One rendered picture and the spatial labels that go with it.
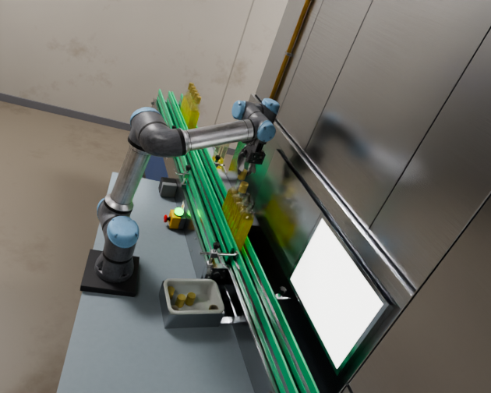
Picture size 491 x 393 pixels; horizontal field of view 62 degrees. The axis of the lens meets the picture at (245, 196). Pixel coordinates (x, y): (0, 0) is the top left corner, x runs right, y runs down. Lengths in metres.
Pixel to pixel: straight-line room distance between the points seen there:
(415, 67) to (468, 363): 0.89
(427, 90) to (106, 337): 1.30
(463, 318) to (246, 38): 3.94
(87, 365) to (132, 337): 0.18
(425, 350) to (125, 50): 4.03
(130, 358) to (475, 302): 1.16
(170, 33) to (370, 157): 3.23
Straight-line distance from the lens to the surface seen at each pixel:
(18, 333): 2.53
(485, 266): 0.64
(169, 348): 1.58
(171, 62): 4.39
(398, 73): 1.37
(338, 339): 1.43
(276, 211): 1.77
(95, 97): 4.59
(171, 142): 1.39
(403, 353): 0.75
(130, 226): 1.61
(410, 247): 1.23
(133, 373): 1.51
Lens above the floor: 2.00
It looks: 29 degrees down
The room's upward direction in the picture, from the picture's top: 21 degrees clockwise
